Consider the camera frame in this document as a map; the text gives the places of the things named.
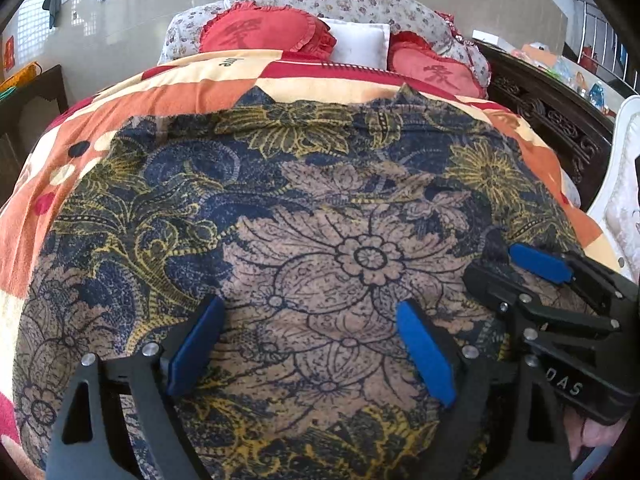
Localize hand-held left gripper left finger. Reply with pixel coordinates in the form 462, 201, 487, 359
45, 294, 227, 480

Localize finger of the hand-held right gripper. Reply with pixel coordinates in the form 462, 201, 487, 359
462, 264, 626, 333
507, 242, 640, 311

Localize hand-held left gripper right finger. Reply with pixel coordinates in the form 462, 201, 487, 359
396, 300, 573, 480

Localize navy brown floral shirt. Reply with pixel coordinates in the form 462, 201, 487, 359
12, 85, 596, 480

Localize person's right hand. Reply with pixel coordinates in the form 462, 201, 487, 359
570, 407, 631, 466

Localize white upholstered chair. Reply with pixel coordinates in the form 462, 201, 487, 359
586, 94, 640, 281

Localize pile of colourful packets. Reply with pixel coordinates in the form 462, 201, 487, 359
510, 42, 618, 118

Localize red heart pillow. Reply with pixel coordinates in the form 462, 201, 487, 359
387, 31, 487, 100
199, 2, 337, 58

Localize metal railing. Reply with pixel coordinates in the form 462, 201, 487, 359
571, 0, 628, 83

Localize orange red printed blanket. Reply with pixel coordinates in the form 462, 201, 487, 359
0, 49, 626, 466

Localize plain dark wooden cabinet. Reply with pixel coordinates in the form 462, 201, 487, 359
0, 64, 70, 206

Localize white pillow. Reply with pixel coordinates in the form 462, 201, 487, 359
317, 17, 391, 71

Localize yellow flat box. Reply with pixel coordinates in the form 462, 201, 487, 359
0, 61, 42, 92

